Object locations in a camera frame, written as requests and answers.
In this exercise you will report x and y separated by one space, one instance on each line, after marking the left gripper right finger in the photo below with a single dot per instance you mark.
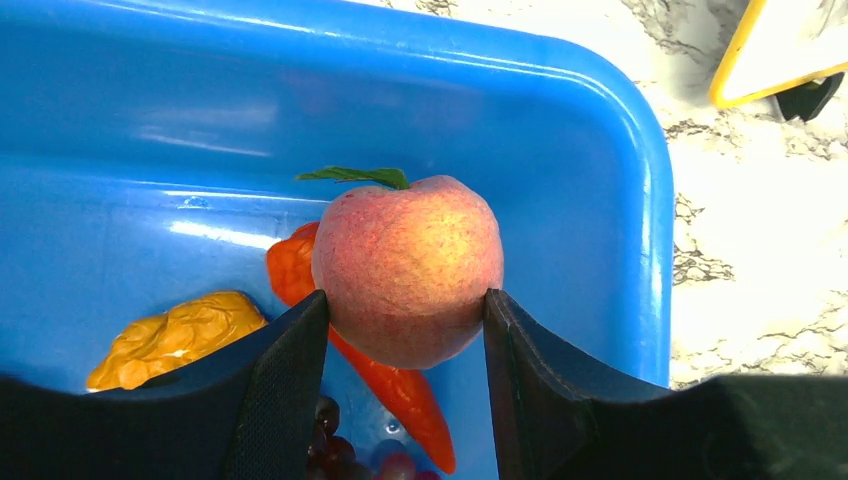
559 413

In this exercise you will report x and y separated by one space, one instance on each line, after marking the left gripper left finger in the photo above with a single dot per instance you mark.
243 412

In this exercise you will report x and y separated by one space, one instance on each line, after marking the purple grapes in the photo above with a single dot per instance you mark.
331 456

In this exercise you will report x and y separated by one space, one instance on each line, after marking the orange nugget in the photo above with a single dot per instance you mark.
162 343

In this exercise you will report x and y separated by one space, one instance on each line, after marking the peach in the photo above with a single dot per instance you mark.
405 265

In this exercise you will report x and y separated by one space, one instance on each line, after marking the whiteboard with yellow frame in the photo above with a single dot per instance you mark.
793 51

